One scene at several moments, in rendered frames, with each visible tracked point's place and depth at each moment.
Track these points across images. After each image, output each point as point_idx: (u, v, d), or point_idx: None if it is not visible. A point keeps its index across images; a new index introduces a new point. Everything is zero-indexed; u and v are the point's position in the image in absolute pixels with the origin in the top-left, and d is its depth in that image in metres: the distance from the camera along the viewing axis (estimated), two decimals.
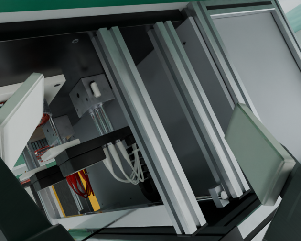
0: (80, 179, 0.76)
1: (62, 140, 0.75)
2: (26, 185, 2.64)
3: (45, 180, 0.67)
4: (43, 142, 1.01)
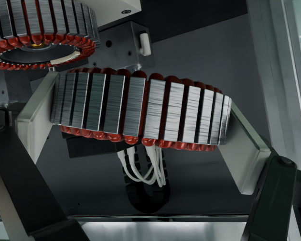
0: None
1: (8, 104, 0.50)
2: None
3: None
4: None
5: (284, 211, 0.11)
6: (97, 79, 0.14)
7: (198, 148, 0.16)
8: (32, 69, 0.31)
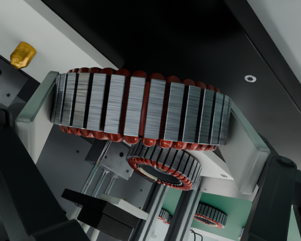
0: None
1: None
2: None
3: None
4: None
5: (284, 211, 0.11)
6: (98, 79, 0.14)
7: (198, 148, 0.16)
8: (128, 161, 0.43)
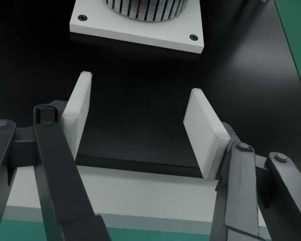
0: None
1: None
2: None
3: None
4: None
5: (251, 196, 0.11)
6: (166, 18, 0.33)
7: None
8: None
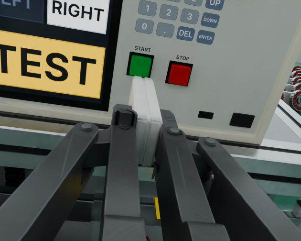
0: None
1: None
2: None
3: None
4: None
5: (196, 182, 0.12)
6: None
7: None
8: None
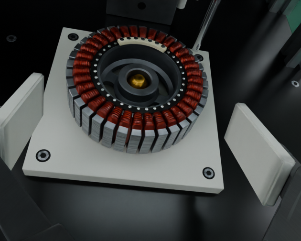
0: None
1: None
2: None
3: None
4: None
5: None
6: (167, 147, 0.22)
7: (96, 106, 0.20)
8: None
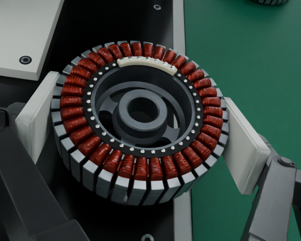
0: None
1: None
2: None
3: None
4: None
5: (284, 211, 0.11)
6: (179, 195, 0.18)
7: (88, 150, 0.15)
8: None
